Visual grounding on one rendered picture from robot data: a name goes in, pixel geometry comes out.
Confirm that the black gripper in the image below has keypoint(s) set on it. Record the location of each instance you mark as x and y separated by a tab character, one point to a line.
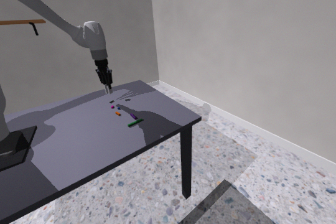
104	74

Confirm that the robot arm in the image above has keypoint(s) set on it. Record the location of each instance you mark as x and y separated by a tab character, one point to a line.
90	36

